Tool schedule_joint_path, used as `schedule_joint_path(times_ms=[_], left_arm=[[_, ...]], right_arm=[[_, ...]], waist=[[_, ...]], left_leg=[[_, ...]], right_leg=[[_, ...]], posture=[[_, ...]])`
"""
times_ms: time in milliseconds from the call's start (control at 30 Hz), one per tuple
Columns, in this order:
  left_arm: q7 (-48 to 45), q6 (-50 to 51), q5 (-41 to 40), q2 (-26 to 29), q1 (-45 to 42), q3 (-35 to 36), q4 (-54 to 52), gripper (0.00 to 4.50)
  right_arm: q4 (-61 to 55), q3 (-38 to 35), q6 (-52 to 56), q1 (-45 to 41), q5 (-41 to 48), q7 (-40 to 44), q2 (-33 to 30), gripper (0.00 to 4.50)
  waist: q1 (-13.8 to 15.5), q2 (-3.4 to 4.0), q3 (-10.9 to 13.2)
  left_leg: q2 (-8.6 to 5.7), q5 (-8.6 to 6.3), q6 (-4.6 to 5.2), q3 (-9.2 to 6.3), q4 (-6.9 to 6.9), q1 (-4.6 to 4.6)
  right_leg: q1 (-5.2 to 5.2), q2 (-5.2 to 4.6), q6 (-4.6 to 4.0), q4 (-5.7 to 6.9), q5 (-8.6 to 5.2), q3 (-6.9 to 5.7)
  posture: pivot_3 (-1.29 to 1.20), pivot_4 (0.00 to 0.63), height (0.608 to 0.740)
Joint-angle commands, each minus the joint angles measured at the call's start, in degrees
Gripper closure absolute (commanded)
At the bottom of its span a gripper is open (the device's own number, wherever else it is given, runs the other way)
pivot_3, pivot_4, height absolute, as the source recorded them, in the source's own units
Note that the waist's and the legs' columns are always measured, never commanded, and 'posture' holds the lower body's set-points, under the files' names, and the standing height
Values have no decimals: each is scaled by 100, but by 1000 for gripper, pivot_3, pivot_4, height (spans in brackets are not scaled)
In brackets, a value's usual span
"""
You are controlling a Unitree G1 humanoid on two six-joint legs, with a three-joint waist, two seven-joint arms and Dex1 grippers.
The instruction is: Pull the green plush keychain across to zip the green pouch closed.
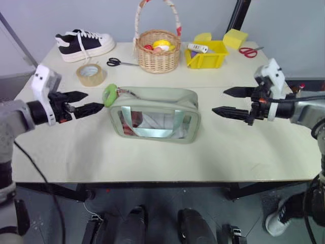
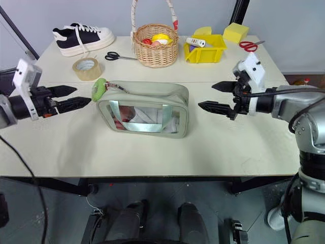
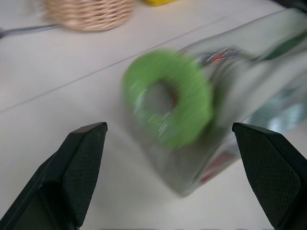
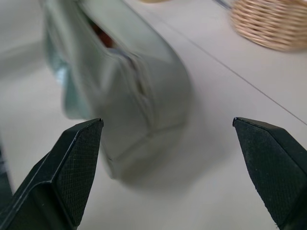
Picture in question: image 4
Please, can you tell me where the pale green zipper pouch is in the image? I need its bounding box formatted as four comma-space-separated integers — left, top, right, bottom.
40, 0, 194, 181

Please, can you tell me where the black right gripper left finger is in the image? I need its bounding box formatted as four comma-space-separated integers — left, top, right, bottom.
0, 118, 104, 230

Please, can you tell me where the woven wicker basket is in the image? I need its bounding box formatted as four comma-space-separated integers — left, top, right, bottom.
229, 0, 307, 52

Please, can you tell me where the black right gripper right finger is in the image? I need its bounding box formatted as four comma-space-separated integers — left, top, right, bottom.
232, 116, 307, 230

